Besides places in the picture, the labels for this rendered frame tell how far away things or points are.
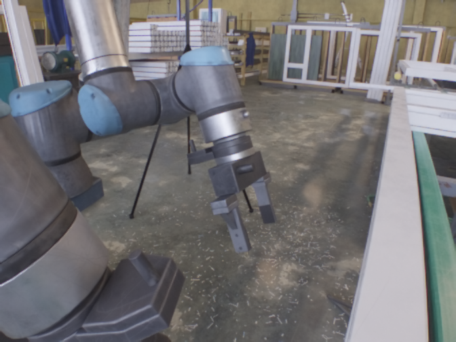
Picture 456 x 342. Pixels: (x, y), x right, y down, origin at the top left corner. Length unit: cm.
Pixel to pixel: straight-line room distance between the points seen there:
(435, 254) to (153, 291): 34
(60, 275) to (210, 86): 41
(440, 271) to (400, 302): 18
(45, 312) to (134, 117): 41
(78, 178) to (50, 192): 65
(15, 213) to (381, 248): 27
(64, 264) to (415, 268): 25
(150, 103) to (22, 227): 42
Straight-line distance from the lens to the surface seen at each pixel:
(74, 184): 86
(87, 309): 24
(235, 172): 52
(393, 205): 37
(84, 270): 22
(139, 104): 58
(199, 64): 55
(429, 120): 107
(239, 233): 54
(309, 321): 149
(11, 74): 394
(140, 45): 481
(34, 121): 82
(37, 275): 21
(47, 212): 21
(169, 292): 22
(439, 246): 47
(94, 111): 56
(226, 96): 54
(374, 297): 24
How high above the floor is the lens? 109
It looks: 23 degrees down
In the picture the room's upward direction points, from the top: 1 degrees clockwise
